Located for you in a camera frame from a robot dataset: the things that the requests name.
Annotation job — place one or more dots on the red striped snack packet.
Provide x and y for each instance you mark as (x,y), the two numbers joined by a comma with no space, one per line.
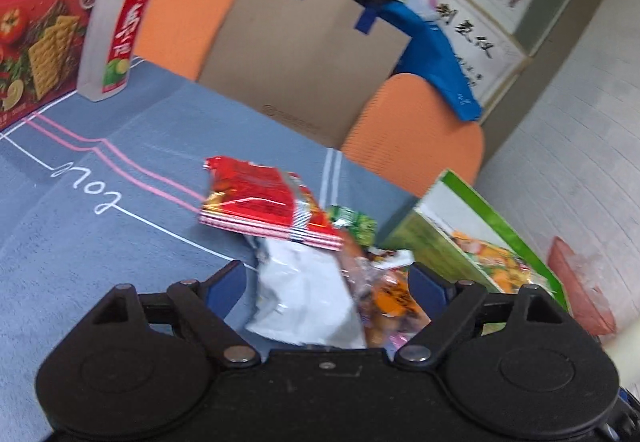
(255,202)

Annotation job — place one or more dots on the red cracker box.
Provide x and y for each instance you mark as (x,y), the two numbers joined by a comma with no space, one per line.
(40,22)

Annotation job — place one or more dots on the clear orange-label snack packet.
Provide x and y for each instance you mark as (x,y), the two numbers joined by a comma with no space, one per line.
(392,302)

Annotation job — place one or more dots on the orange chair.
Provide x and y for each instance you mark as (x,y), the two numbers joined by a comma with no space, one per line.
(415,137)
(185,7)

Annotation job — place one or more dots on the green candy packet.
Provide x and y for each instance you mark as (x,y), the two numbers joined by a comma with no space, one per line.
(357,224)

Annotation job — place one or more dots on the calligraphy wall poster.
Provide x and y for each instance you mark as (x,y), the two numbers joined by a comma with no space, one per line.
(480,47)

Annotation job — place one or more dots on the blue plastic bag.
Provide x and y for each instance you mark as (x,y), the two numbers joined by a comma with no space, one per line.
(440,67)

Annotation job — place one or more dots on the blue printed tablecloth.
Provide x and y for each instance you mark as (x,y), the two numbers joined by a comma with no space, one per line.
(100,247)

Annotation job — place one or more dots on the white orange snack bag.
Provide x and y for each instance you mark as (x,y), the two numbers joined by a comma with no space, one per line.
(300,302)

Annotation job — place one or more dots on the red plastic basket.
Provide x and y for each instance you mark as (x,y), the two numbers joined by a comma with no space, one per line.
(580,292)

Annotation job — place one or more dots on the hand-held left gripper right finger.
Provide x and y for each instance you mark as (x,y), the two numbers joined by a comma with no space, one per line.
(425,284)

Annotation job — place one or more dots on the red label drink bottle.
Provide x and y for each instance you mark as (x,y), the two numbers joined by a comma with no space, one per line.
(115,22)

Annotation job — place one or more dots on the green cardboard box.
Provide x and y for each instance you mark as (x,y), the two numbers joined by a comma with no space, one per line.
(430,227)

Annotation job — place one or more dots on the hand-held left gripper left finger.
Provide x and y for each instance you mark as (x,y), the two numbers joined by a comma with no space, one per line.
(227,284)

